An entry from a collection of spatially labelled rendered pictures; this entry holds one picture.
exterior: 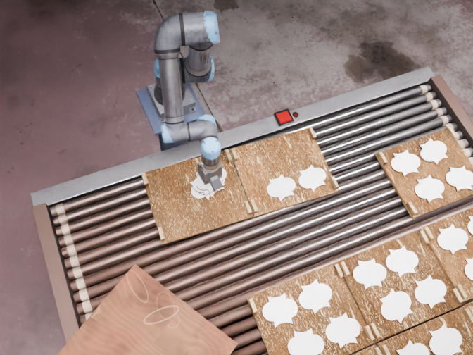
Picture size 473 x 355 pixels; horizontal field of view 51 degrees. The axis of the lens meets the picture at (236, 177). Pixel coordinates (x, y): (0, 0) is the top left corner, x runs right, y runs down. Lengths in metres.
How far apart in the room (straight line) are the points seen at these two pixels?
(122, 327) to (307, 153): 1.12
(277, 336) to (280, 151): 0.83
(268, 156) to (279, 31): 1.86
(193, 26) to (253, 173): 0.74
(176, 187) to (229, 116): 1.38
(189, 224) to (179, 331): 0.47
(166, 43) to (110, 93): 1.82
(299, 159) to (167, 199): 0.64
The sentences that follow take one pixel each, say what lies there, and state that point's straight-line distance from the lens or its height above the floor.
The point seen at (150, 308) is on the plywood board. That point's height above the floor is 1.04.
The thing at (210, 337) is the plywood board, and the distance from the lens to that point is 1.92.
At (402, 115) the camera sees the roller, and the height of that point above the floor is 0.92.
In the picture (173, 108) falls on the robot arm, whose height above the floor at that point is 1.34.
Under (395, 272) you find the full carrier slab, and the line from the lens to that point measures 2.23.
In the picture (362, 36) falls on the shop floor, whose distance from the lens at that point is 4.13.
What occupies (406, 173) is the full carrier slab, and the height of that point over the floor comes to 0.95.
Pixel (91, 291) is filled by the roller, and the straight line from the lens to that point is 2.12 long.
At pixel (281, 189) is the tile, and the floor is 0.94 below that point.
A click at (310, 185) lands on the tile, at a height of 0.94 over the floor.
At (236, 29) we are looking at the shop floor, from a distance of 3.97.
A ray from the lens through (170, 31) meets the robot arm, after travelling 1.86.
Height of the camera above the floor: 2.95
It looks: 65 degrees down
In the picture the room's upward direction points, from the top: 8 degrees clockwise
